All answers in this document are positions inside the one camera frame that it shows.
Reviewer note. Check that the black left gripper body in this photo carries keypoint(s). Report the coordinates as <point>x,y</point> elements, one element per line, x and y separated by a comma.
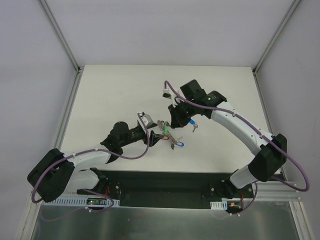
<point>147,132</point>

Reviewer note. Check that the silver key with blue tag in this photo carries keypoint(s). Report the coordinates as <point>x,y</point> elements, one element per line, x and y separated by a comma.
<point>194,125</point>

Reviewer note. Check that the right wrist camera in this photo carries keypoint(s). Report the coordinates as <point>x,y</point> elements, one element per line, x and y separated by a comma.
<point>169,94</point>

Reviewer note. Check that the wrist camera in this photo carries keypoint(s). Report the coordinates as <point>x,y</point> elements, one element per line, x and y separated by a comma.
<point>169,94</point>
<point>144,120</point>

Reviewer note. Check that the white cable duct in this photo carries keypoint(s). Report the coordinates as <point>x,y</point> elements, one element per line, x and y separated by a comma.
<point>74,201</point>
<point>219,205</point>

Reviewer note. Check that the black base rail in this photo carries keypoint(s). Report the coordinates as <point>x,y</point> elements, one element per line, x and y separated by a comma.
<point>178,190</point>

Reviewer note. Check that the aluminium frame post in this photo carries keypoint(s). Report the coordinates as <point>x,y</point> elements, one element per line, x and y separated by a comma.
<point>293,7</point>
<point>59,34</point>

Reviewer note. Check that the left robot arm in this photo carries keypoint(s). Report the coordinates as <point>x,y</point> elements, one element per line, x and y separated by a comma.
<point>57,172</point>

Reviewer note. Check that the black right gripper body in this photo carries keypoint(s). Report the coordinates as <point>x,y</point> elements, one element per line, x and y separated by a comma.
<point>178,112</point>

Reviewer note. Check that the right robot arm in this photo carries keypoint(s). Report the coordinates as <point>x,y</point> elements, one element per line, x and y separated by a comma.
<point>266,148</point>

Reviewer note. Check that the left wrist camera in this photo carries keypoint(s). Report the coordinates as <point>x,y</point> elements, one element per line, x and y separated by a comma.
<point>144,120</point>

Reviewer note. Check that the right white cable duct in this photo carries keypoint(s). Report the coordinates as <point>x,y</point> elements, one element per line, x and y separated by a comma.
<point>219,205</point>

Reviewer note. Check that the left white cable duct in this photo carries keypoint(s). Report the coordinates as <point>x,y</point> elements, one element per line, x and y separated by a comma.
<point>74,201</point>

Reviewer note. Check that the aluminium frame left post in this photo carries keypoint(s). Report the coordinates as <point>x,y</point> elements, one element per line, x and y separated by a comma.
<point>59,34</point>

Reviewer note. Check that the small blue key tag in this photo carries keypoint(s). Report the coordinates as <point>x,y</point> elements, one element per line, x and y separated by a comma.
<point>179,144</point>

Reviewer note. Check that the aluminium frame right post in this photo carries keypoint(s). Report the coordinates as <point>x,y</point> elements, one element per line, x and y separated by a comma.
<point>293,7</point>

